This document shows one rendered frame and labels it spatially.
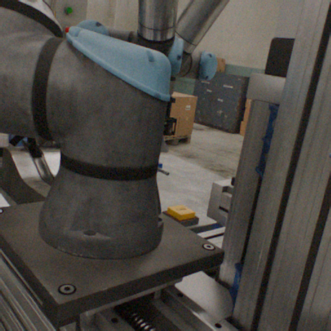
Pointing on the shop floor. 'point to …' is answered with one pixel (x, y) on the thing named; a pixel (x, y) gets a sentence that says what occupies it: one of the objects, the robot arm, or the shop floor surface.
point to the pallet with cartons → (183, 127)
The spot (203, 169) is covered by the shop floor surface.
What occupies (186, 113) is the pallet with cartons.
